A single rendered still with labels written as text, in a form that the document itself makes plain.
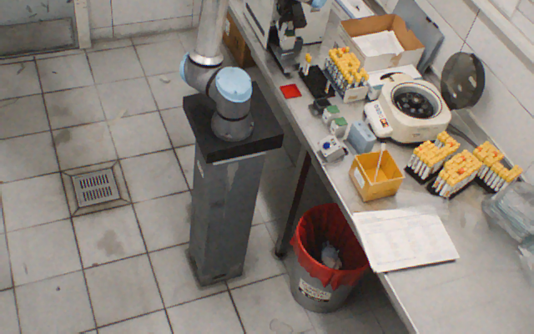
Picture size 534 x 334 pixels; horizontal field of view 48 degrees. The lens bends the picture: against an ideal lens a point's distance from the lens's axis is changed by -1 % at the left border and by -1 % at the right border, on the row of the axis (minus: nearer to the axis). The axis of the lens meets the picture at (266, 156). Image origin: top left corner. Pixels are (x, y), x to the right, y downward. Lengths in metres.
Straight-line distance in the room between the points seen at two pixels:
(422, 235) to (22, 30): 2.61
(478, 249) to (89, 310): 1.64
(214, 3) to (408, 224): 0.96
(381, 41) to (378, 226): 0.95
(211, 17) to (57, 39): 2.05
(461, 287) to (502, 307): 0.14
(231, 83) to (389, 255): 0.75
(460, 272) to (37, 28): 2.74
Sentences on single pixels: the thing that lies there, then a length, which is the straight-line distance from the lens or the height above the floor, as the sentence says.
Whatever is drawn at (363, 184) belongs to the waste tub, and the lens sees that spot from 2.06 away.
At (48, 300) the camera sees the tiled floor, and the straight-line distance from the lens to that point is 2.83.
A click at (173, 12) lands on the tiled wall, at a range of 3.98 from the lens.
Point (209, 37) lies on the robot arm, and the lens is 1.96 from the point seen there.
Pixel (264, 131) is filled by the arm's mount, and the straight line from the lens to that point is 2.12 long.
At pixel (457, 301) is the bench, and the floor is 0.88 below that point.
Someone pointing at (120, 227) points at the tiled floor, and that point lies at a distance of 2.99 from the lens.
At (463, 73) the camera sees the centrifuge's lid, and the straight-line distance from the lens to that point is 2.43.
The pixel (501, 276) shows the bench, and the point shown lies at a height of 0.87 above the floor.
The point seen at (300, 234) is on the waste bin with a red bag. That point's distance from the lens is 2.50.
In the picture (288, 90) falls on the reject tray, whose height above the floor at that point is 0.88.
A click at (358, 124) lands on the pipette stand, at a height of 0.98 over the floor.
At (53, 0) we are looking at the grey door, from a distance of 3.69.
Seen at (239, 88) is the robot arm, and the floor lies 1.16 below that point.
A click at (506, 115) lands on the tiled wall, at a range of 2.36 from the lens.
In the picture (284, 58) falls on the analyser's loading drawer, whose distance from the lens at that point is 2.47.
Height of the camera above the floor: 2.47
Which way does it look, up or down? 48 degrees down
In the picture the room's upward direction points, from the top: 11 degrees clockwise
